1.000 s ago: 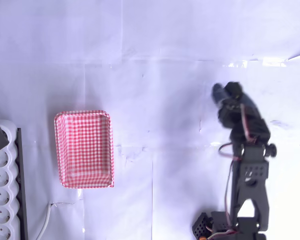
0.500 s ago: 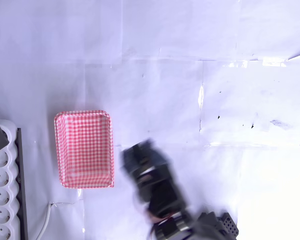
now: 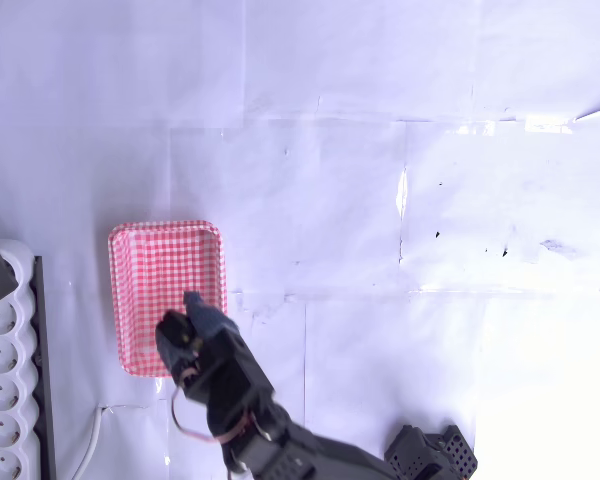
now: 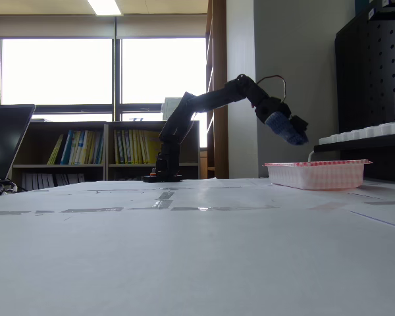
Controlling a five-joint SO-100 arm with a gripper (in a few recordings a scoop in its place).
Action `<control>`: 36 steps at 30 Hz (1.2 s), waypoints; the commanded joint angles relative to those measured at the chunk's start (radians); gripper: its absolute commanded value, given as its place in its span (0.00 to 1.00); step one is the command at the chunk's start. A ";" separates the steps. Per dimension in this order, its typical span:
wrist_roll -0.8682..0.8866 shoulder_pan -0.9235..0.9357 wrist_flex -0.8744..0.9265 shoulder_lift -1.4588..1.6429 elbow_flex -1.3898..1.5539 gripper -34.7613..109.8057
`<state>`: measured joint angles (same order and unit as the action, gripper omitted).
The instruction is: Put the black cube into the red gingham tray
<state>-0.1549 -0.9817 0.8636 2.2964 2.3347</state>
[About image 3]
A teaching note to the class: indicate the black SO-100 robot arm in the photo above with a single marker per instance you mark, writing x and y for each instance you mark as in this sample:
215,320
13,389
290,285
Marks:
300,450

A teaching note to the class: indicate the white power strip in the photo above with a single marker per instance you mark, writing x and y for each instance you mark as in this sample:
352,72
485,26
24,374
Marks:
2,360

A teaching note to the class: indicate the red white checkered tray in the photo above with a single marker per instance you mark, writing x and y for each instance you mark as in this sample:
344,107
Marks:
150,265

